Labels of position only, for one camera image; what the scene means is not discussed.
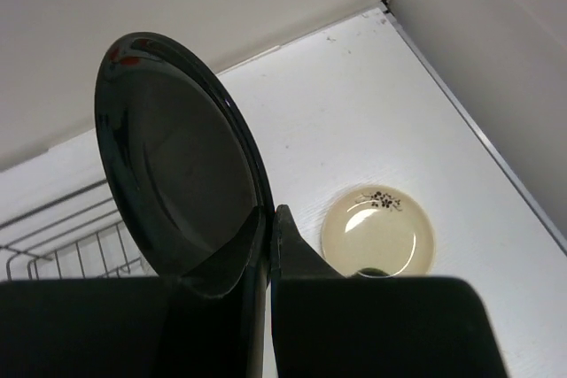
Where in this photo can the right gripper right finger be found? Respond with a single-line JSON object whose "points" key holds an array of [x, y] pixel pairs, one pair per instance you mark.
{"points": [[328, 325]]}

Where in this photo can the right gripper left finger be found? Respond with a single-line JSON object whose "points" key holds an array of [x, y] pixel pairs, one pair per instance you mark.
{"points": [[111, 325]]}

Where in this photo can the black plate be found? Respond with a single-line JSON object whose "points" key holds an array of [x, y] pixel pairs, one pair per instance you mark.
{"points": [[191, 187]]}

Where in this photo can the cream floral plate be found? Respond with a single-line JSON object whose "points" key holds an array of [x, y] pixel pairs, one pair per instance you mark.
{"points": [[379, 228]]}

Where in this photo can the grey wire dish rack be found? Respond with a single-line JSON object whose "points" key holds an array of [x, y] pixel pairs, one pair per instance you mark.
{"points": [[77, 235]]}

